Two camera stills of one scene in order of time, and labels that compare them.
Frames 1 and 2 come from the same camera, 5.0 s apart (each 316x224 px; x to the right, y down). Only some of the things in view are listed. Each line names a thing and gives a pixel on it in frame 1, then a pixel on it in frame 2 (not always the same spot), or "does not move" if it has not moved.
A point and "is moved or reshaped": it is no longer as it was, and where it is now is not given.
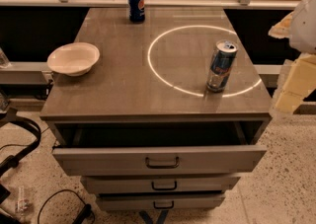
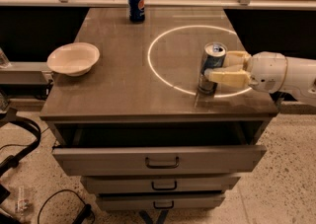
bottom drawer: [163, 201] does not move
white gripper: [304, 27] → [267, 68]
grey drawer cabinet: [141, 128] does not move
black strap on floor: [14, 160] does not move
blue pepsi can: [136, 3] does not move
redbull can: [221, 65] is moved or reshaped
